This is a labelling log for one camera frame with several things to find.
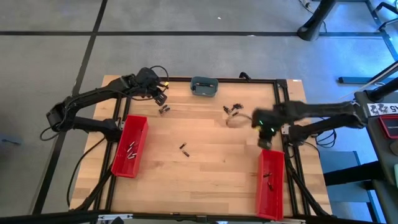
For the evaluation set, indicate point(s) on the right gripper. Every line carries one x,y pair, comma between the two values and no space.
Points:
265,124

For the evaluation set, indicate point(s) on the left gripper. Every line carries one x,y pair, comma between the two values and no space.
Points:
157,87

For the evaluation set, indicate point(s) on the large black battery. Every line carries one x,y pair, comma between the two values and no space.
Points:
203,84

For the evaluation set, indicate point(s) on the long red plastic bin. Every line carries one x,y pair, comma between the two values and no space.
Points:
269,205
124,165

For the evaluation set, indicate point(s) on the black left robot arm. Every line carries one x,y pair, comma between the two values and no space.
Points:
99,92

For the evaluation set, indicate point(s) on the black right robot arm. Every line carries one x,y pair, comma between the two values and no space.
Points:
323,109

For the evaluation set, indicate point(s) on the small teal plastic bin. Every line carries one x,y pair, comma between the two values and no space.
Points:
205,92

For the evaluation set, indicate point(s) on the black bench bar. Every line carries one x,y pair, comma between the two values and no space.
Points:
351,174

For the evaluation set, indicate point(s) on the dark side desk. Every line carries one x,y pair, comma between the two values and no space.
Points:
373,146

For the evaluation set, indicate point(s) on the white printed label sign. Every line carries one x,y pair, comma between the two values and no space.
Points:
382,109

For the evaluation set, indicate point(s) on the dark diagonal pole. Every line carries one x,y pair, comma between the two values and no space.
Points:
382,90

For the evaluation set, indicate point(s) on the black aluminium table frame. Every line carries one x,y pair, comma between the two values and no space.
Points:
281,83

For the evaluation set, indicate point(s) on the silver crossbar bracket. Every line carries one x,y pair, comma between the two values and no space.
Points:
115,216
287,221

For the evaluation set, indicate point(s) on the black pedestal stand base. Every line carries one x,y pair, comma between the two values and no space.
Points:
314,25

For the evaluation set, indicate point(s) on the black camera crossbar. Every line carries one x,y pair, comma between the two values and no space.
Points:
46,217

